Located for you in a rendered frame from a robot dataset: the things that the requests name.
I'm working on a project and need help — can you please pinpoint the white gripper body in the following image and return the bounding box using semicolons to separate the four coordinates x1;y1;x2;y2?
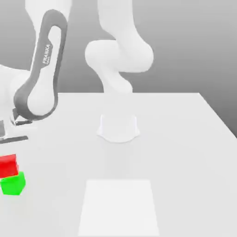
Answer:
0;132;38;155

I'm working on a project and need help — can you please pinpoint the small red cube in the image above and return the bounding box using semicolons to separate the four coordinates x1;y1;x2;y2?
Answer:
0;154;19;179

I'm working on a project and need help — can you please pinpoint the small green cube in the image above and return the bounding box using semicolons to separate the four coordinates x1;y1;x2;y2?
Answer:
0;171;26;196

